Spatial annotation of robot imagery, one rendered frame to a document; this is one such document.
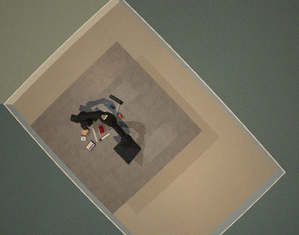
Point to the tan cardboard box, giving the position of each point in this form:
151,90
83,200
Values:
85,132

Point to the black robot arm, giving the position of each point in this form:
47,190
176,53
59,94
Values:
110,120

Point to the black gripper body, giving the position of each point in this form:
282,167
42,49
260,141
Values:
84,127

